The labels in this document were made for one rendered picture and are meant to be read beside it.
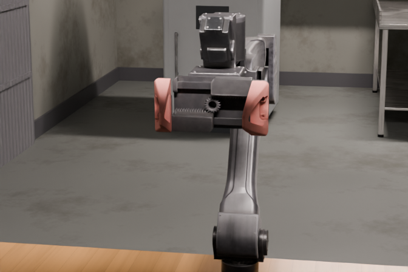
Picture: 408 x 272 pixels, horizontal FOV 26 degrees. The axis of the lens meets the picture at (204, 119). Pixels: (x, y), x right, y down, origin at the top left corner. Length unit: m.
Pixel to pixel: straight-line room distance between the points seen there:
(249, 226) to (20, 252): 0.52
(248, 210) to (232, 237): 0.05
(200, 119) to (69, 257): 0.68
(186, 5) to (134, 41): 2.10
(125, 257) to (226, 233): 0.33
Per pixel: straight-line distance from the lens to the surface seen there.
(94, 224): 4.27
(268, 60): 1.47
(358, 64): 7.70
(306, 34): 7.67
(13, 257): 1.74
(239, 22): 1.16
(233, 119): 1.10
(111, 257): 1.70
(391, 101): 6.20
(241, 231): 1.42
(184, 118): 1.10
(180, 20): 5.88
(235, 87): 1.08
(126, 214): 4.40
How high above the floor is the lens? 1.43
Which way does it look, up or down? 13 degrees down
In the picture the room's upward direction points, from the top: straight up
